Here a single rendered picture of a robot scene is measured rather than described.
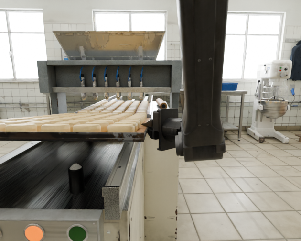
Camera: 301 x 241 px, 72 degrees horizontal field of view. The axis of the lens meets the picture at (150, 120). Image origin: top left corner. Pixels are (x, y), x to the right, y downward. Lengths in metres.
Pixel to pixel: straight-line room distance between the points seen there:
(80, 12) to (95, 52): 3.38
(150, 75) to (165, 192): 0.65
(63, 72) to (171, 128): 0.87
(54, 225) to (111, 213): 0.11
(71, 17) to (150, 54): 3.51
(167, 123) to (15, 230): 0.36
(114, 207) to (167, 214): 0.91
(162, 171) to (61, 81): 0.74
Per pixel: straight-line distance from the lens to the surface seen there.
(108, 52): 1.15
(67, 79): 1.23
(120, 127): 0.37
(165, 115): 0.50
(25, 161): 0.67
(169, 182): 1.20
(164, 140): 0.51
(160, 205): 1.27
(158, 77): 1.14
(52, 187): 0.56
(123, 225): 0.47
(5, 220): 0.50
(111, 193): 0.38
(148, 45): 1.11
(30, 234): 0.49
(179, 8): 0.22
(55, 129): 0.40
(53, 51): 4.56
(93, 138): 0.36
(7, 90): 4.97
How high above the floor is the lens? 1.09
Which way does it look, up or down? 11 degrees down
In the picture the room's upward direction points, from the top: straight up
